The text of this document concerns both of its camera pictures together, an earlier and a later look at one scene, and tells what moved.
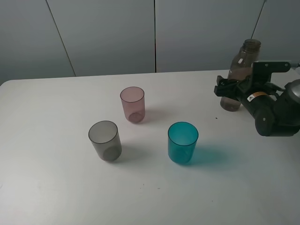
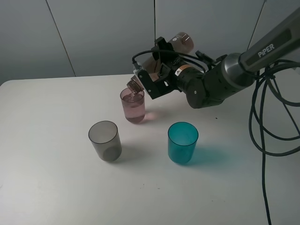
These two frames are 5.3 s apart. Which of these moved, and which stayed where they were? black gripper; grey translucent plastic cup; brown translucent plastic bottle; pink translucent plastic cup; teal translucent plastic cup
Moved: brown translucent plastic bottle; black gripper
Stayed: grey translucent plastic cup; teal translucent plastic cup; pink translucent plastic cup
